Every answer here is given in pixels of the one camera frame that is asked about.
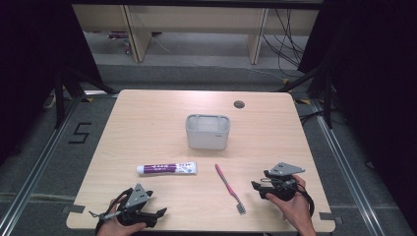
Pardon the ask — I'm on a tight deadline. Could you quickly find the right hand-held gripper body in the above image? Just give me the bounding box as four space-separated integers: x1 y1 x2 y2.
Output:
260 162 306 202

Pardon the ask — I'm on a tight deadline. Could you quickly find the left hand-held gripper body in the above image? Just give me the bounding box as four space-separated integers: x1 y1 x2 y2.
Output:
116 183 159 228

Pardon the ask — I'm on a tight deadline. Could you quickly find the pink toothbrush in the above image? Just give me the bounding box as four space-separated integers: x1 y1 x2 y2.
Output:
214 163 247 215

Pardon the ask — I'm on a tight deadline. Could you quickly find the purple white toothpaste tube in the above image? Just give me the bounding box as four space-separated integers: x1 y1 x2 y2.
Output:
136 160 199 176

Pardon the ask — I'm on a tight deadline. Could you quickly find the grey plastic holder box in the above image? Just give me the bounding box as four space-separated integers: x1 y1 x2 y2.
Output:
185 113 231 151

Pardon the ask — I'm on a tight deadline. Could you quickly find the person's right hand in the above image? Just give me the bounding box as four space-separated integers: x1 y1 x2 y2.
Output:
266 174 315 231

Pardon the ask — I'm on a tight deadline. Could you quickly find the person's left hand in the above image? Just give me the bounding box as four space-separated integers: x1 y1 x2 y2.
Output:
96 195 148 236

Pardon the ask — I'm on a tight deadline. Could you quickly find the black metal stand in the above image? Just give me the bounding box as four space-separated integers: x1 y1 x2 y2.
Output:
53 65 120 130
277 64 334 130

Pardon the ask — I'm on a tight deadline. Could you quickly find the black curtain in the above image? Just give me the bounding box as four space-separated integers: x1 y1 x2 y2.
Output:
297 0 417 230
0 0 104 166

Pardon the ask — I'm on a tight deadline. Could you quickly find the small colourful clutter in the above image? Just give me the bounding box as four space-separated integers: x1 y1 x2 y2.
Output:
107 30 133 56

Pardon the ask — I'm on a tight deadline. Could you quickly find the grey metal wire loop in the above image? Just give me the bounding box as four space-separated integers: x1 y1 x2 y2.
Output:
89 210 123 221

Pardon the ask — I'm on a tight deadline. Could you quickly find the aluminium floor rail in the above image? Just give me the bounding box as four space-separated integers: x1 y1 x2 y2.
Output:
310 97 386 236
0 93 84 236

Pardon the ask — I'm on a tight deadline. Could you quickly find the black floor cable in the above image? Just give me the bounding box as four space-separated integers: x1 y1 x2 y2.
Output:
299 110 327 126

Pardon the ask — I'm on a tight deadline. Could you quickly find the white floor cable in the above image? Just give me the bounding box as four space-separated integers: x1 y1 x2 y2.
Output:
245 66 287 82

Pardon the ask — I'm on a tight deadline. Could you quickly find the bundle of black cables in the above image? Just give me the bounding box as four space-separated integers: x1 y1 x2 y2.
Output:
262 8 307 79

